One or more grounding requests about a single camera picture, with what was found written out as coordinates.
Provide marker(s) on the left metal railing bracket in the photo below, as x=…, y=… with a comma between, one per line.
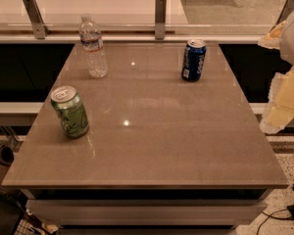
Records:
x=39, y=28

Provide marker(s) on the clear plastic water bottle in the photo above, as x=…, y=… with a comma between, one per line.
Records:
x=92, y=43

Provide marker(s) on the green soda can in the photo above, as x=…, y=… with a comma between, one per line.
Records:
x=70, y=110

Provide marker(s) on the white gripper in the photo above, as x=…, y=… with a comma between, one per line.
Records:
x=280, y=108

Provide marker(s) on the right metal railing bracket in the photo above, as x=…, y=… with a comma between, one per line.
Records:
x=286, y=12

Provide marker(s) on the blue pepsi can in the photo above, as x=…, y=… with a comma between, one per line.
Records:
x=193, y=59

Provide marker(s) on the dark round object left floor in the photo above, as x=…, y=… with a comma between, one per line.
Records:
x=6, y=156

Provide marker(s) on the middle metal railing bracket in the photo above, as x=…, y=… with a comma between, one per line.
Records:
x=160, y=19

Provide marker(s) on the metal railing bracket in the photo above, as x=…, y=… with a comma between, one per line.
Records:
x=286, y=12
x=39, y=28
x=160, y=19

